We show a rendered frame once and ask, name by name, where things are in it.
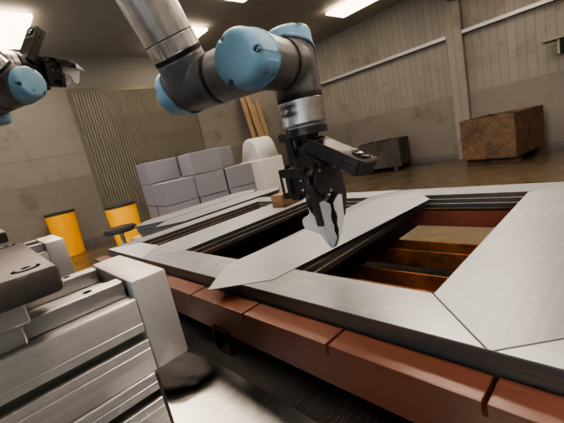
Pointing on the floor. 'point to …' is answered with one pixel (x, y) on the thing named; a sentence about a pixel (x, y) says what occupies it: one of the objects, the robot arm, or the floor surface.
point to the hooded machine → (263, 162)
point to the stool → (120, 231)
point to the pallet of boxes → (192, 180)
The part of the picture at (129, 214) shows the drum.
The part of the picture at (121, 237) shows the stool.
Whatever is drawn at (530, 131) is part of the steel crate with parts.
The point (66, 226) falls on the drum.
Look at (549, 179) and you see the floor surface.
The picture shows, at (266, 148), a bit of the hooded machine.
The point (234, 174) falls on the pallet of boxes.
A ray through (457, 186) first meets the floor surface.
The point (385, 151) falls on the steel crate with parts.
